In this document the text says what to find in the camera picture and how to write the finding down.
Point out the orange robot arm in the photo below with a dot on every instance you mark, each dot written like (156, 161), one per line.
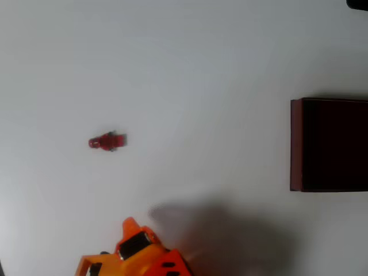
(169, 263)

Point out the black object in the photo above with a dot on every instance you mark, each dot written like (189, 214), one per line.
(358, 4)

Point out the dark red open box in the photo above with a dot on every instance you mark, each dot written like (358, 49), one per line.
(333, 146)

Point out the small black camera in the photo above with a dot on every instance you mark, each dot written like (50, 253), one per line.
(96, 268)

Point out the small red toy figure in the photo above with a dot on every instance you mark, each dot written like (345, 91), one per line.
(109, 141)

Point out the orange camera mount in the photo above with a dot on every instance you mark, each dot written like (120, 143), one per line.
(84, 263)

